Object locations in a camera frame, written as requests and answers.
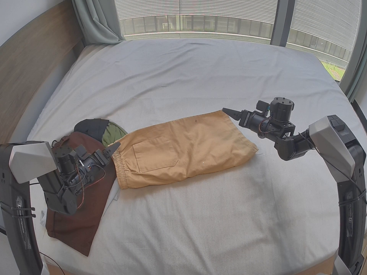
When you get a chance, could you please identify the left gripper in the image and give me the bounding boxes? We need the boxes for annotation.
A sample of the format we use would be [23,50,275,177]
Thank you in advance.
[71,148,111,183]

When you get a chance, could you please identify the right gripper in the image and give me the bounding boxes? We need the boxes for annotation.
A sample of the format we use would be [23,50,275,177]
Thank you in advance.
[239,109,272,138]

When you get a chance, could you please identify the tan shorts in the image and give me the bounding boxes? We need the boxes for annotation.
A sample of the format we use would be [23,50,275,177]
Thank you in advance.
[110,110,259,190]

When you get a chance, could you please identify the black garment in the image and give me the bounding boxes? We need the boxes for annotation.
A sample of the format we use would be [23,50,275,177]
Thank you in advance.
[74,119,111,142]

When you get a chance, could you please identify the white garment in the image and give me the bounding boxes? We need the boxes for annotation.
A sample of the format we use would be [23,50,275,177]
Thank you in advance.
[102,186,121,220]

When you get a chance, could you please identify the green garment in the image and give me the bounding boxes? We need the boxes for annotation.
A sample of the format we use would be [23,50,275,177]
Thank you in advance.
[102,121,128,148]

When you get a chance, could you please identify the brown garment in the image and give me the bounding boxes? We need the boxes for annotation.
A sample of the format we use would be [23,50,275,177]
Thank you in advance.
[45,132,118,257]

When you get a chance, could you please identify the window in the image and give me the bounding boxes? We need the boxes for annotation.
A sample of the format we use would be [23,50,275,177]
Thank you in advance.
[109,0,367,104]

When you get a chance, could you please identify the grey-green curtain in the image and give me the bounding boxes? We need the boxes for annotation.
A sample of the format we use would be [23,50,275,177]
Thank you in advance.
[67,0,127,46]

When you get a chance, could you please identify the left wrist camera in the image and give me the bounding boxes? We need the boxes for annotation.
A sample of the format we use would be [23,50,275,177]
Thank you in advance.
[75,144,88,160]

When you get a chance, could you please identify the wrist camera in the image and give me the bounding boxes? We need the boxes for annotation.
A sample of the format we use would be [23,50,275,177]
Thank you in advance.
[75,144,88,160]
[256,100,272,116]

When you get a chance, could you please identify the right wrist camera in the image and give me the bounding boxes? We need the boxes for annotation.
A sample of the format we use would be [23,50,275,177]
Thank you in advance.
[256,100,272,116]

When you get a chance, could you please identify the black cable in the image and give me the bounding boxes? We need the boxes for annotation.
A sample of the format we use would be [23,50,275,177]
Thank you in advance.
[39,251,68,275]

